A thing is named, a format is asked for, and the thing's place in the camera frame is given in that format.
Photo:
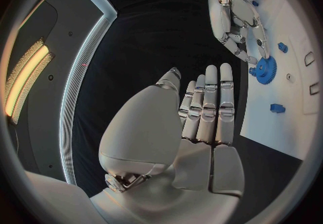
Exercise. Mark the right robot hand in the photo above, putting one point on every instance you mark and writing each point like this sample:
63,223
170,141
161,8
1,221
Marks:
243,10

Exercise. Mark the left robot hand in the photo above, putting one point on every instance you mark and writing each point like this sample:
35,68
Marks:
161,147

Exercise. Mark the blue gear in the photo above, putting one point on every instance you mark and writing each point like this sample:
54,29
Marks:
266,70

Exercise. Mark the white task board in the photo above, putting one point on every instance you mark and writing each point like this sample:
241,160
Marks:
275,127

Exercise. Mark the small blue plug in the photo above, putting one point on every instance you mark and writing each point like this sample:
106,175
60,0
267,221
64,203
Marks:
255,3

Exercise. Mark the blue flanged plug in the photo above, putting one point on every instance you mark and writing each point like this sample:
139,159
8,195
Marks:
283,47

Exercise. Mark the small blue peg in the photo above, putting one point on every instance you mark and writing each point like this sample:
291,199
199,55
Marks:
252,70

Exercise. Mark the blue rectangular block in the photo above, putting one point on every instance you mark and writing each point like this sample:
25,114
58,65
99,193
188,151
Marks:
277,108

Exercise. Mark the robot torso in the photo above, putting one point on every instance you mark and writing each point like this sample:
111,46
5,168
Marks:
75,26

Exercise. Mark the glowing light bar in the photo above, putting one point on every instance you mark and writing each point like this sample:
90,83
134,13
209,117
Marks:
25,78

